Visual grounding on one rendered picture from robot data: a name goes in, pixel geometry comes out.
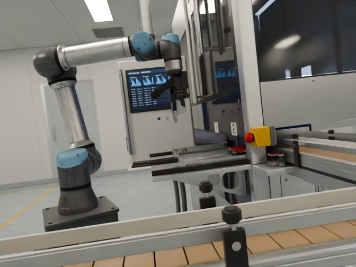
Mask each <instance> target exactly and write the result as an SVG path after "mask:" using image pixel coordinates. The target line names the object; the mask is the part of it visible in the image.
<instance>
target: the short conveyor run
mask: <svg viewBox="0 0 356 267"><path fill-rule="evenodd" d="M334 133H335V132H334V130H333V129H329V130H328V134H330V136H329V137H328V140H327V139H317V138H306V137H298V134H292V135H291V136H292V138H293V139H294V140H293V139H284V140H283V143H284V144H290V145H293V147H291V148H278V149H277V152H279V153H284V160H285V164H288V165H291V166H294V167H295V170H296V172H292V173H288V174H290V175H293V176H295V177H298V178H301V179H303V180H306V181H309V182H311V183H315V184H317V185H320V186H323V187H325V188H328V189H331V190H337V189H343V188H351V187H355V186H356V143H355V142H349V141H338V140H335V136H333V134H334ZM297 138H298V139H299V140H297Z"/></svg>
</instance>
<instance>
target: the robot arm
mask: <svg viewBox="0 0 356 267"><path fill-rule="evenodd" d="M180 46H181V45H180V40H179V36H178V35H177V34H175V33H169V34H165V35H163V36H162V39H161V41H153V38H152V37H151V36H150V35H149V33H147V32H145V31H138V32H136V33H135V34H134V35H132V36H129V37H123V38H117V39H111V40H104V41H99V42H92V43H87V44H80V45H76V46H71V47H63V46H54V47H48V48H43V49H41V50H39V51H38V52H37V53H36V54H35V56H34V58H33V66H34V68H35V70H36V72H37V73H38V74H39V75H41V76H43V77H45V78H47V81H48V85H49V88H51V89H52V90H54V91H55V95H56V99H57V102H58V106H59V109H60V113H61V117H62V119H63V123H64V127H65V130H66V134H67V138H68V141H69V146H68V148H67V150H65V151H62V152H60V153H58V154H57V156H56V165H57V171H58V178H59V186H60V198H59V203H58V214H60V215H64V216H68V215H77V214H80V213H85V212H88V211H91V210H93V209H95V208H97V207H98V206H99V203H98V199H97V197H96V195H95V193H94V191H93V189H92V185H91V177H90V175H92V174H94V173H95V172H96V171H97V170H98V169H99V168H100V166H101V163H102V157H101V154H100V153H99V151H98V150H96V148H95V144H94V142H93V141H91V140H90V139H89V136H88V132H87V129H86V125H85V121H84V118H83V114H82V111H81V107H80V104H79V100H78V97H77V93H76V90H75V85H76V83H77V79H76V74H77V68H76V66H81V65H87V64H93V63H100V62H104V61H109V60H116V59H121V58H128V57H133V56H134V57H135V59H136V61H143V62H145V61H150V60H159V59H164V65H165V71H166V76H171V78H170V79H169V80H167V81H166V82H165V83H164V84H163V85H161V86H160V87H159V88H158V89H156V90H154V91H152V92H151V95H150V96H151V97H152V99H153V100H154V99H157V98H159V97H160V95H161V94H162V93H163V92H165V91H166V90H167V89H168V92H169V98H170V101H171V108H172V115H173V119H174V120H175V122H177V115H180V114H182V113H185V112H186V111H187V109H186V107H184V106H181V102H180V100H183V99H187V98H188V97H190V91H189V94H188V91H187V88H188V90H189V85H188V78H187V72H186V71H182V70H183V67H182V58H181V48H180ZM176 77H177V78H176ZM177 99H179V100H177Z"/></svg>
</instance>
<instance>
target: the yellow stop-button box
mask: <svg viewBox="0 0 356 267"><path fill-rule="evenodd" d="M249 131H250V133H251V134H252V136H253V142H252V143H251V146H254V147H265V146H274V145H276V143H275V132H274V126H260V127H252V128H249Z"/></svg>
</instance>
